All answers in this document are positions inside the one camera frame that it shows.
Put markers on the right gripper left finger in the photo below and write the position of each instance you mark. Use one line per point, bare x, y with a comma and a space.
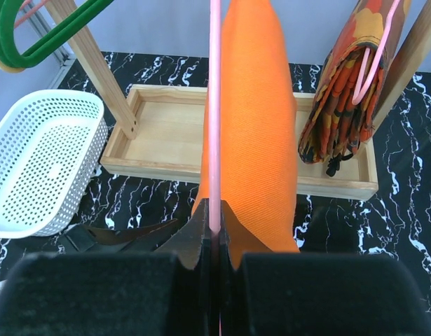
162, 291

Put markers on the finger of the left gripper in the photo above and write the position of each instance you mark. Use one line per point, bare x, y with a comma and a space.
87, 239

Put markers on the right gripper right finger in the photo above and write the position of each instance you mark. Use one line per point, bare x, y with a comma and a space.
267, 293

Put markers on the orange trousers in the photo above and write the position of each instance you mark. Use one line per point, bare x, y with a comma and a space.
258, 141

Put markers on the pink wire hanger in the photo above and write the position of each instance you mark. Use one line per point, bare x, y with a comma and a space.
214, 175
364, 80

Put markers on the camouflage patterned trousers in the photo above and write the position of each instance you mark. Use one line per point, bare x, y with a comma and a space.
336, 127

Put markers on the white perforated plastic basket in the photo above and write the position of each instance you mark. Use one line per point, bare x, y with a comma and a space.
50, 143

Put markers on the wooden clothes rack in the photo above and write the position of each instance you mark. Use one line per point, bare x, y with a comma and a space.
159, 129

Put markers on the pink wire hangers left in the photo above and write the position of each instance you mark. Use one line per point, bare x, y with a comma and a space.
29, 13

